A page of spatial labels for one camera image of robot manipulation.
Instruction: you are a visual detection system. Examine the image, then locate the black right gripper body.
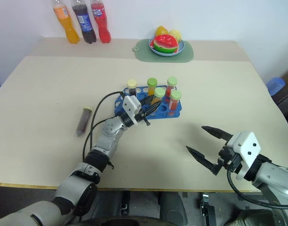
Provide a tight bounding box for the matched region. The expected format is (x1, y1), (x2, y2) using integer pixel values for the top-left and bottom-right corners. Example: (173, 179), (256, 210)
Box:
(217, 141), (244, 176)

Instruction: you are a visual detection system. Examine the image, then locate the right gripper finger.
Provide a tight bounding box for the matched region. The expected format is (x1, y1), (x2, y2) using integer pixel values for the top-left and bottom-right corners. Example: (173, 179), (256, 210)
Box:
(201, 125), (234, 142)
(185, 145), (222, 176)

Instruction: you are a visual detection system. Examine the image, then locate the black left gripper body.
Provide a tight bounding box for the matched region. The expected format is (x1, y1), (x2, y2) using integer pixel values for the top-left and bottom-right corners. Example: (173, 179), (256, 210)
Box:
(134, 103), (151, 127)

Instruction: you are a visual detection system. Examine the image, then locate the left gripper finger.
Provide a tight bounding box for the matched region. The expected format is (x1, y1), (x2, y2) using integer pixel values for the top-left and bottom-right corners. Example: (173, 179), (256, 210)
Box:
(140, 95), (157, 107)
(143, 100), (163, 117)

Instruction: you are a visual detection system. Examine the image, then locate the green-capped orange liquid tube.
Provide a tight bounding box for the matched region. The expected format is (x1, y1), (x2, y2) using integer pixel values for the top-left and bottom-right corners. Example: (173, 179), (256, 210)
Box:
(148, 87), (166, 108)

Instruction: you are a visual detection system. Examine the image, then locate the blue test tube rack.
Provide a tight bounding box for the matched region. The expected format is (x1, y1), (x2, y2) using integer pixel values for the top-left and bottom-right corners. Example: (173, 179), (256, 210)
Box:
(113, 86), (183, 120)

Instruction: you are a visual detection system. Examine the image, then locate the green-capped yellow liquid tube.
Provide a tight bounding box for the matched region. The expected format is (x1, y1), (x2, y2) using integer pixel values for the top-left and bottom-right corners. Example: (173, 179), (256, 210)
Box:
(146, 77), (158, 96)

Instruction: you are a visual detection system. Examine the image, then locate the pale-capped dark liquid tube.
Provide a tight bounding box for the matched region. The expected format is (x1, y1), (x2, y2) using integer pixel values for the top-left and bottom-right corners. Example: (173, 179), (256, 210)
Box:
(74, 106), (93, 138)
(126, 79), (138, 97)

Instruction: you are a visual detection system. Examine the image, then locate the green-capped red liquid tube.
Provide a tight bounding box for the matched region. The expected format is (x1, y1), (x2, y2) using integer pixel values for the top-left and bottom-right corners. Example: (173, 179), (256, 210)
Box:
(166, 76), (178, 102)
(168, 89), (183, 117)

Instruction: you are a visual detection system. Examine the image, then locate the green silicone mat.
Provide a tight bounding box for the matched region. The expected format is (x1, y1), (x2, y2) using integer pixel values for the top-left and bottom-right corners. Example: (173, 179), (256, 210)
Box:
(132, 38), (195, 64)

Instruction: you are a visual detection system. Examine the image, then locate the dark rounded grey shape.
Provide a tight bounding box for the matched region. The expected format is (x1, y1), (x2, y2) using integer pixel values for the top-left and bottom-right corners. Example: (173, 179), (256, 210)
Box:
(157, 191), (190, 226)

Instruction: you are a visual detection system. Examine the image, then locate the light blue plate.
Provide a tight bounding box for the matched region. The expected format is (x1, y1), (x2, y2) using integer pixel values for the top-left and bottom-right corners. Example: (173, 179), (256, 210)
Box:
(148, 37), (186, 57)

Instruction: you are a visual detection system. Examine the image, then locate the toy watermelon slice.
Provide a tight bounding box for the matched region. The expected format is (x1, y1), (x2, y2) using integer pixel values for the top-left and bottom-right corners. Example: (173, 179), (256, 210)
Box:
(152, 33), (179, 55)

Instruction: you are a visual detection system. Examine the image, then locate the woven grey rounded shape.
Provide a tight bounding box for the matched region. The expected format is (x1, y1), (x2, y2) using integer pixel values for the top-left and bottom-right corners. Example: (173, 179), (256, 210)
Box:
(227, 208), (288, 226)

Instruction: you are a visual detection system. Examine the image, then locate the yellow toy lemon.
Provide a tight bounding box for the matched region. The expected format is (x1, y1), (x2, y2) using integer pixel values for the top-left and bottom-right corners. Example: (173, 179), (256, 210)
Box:
(168, 29), (183, 42)

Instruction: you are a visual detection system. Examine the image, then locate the orange toy fruit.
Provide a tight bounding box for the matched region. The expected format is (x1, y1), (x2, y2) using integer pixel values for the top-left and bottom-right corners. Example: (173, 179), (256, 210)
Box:
(154, 25), (169, 37)

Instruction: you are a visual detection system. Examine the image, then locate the dark wooden furniture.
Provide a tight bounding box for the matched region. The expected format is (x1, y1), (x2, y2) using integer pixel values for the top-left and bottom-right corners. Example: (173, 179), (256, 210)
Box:
(274, 68), (288, 138)

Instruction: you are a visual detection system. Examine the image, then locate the red soda bottle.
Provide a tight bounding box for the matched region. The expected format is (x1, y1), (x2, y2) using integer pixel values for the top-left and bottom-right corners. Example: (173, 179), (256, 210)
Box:
(90, 0), (112, 44)

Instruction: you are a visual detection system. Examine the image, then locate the dark cola bottle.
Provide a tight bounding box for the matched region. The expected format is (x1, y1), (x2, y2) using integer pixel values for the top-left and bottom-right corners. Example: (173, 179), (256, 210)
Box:
(70, 0), (97, 45)

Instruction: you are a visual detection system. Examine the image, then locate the orange soda bottle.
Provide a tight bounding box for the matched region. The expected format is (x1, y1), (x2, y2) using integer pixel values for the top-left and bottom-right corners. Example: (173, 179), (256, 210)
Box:
(52, 0), (81, 45)

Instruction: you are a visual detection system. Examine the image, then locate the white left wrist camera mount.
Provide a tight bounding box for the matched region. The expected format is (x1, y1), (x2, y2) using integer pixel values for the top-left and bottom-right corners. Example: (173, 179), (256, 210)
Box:
(122, 95), (144, 124)

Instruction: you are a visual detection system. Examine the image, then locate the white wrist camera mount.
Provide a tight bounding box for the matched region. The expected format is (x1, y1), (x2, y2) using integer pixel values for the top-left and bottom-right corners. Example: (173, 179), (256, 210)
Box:
(227, 131), (263, 181)
(122, 95), (144, 124)

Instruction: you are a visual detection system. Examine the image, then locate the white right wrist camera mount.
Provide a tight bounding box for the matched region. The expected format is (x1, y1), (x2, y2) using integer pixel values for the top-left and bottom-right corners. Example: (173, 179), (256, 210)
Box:
(227, 131), (263, 181)

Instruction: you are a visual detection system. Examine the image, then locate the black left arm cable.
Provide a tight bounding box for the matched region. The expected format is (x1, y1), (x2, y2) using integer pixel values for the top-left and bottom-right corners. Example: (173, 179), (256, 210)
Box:
(81, 90), (126, 163)

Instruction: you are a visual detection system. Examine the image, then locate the black metal bracket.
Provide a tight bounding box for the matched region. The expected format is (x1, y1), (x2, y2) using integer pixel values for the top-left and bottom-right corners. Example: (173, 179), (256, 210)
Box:
(200, 193), (216, 226)
(120, 190), (131, 210)

